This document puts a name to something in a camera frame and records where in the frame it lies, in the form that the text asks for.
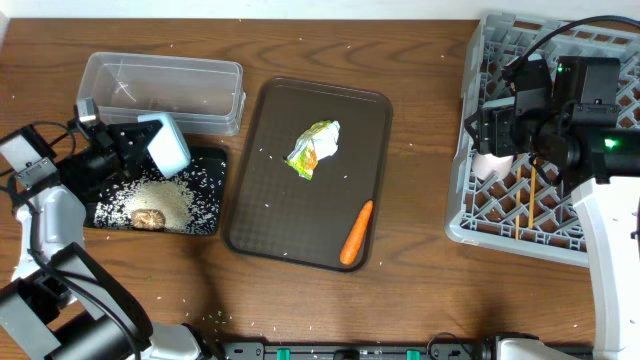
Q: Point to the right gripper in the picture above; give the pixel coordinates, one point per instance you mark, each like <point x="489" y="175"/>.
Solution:
<point x="492" y="135"/>

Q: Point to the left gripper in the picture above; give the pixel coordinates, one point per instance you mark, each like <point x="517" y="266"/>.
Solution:
<point x="118" y="148"/>

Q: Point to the pink cup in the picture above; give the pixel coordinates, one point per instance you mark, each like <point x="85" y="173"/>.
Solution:
<point x="485" y="166"/>

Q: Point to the light blue rice bowl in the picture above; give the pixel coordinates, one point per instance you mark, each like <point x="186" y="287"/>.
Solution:
<point x="168" y="149"/>

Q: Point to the wooden chopstick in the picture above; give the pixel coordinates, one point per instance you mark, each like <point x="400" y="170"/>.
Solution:
<point x="517" y="204"/>

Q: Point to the brown food scrap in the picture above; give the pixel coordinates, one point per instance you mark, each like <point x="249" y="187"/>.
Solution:
<point x="148" y="219"/>

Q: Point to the wooden chopstick diagonal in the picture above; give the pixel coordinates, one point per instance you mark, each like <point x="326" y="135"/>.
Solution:
<point x="532" y="192"/>

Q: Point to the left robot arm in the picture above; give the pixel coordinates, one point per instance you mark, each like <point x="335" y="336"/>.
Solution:
<point x="61" y="303"/>

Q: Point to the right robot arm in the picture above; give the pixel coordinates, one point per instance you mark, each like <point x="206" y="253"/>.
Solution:
<point x="568" y="118"/>

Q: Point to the grey dishwasher rack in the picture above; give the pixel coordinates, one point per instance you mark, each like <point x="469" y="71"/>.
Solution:
<point x="482" y="213"/>

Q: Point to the pile of white rice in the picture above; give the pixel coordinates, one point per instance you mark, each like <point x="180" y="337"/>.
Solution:
<point x="170" y="200"/>

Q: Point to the black plastic tray bin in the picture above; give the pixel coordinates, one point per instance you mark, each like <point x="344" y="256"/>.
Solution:
<point x="205" y="170"/>

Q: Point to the clear plastic bin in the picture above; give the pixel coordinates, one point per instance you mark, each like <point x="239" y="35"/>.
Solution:
<point x="203" y="96"/>

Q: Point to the crumpled green yellow wrapper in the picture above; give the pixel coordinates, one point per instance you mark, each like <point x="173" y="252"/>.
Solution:
<point x="314" y="144"/>

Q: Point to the brown serving tray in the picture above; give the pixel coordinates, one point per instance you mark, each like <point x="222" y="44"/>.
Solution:
<point x="274" y="212"/>

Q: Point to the orange carrot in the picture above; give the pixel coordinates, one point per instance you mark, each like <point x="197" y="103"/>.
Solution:
<point x="355" y="238"/>

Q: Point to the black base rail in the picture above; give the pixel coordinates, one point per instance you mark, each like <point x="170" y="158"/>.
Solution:
<point x="259" y="351"/>

